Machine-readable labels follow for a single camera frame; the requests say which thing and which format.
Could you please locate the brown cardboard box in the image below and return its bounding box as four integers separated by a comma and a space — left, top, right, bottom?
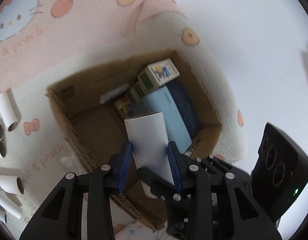
45, 49, 223, 233

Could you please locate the light blue box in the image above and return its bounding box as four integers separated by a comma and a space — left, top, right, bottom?
142, 86, 192, 154

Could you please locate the green white carton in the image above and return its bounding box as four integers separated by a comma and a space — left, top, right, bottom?
137, 59, 179, 94

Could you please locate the pink Hello Kitty mat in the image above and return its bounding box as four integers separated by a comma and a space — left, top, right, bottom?
0, 0, 247, 239

